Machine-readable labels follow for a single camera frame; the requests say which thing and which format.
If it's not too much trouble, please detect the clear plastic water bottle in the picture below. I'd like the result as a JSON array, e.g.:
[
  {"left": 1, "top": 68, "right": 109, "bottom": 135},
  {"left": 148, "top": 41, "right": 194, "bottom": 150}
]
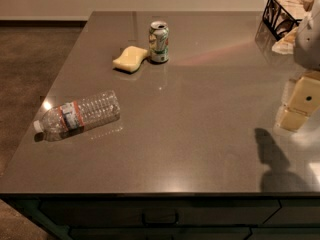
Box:
[{"left": 33, "top": 90, "right": 120, "bottom": 142}]

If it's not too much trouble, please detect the yellow sponge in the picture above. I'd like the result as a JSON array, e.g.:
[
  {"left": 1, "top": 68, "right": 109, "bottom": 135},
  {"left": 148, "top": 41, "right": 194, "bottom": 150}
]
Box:
[{"left": 113, "top": 46, "right": 148, "bottom": 73}]

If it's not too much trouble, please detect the dark cabinet drawer front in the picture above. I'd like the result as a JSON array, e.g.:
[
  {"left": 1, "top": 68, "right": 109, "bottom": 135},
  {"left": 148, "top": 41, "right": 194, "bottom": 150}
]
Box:
[{"left": 40, "top": 199, "right": 280, "bottom": 228}]

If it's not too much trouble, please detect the green white soda can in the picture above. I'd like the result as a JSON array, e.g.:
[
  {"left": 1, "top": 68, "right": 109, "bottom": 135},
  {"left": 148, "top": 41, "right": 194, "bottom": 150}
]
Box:
[{"left": 149, "top": 21, "right": 169, "bottom": 63}]

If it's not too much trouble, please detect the black drawer handle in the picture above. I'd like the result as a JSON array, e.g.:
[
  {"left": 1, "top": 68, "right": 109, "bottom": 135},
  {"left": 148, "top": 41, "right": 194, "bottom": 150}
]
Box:
[{"left": 141, "top": 211, "right": 179, "bottom": 227}]

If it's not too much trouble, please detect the white napkins stack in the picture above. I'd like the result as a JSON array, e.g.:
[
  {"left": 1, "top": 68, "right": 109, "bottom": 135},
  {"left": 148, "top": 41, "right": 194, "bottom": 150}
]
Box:
[{"left": 272, "top": 0, "right": 314, "bottom": 55}]

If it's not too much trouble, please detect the black wire napkin holder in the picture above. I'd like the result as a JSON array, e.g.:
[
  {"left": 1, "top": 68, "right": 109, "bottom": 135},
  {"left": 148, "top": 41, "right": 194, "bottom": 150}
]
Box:
[{"left": 262, "top": 0, "right": 314, "bottom": 40}]

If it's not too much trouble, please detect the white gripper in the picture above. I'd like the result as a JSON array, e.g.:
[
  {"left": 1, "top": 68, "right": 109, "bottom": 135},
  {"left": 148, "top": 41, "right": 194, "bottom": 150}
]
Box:
[{"left": 276, "top": 0, "right": 320, "bottom": 132}]

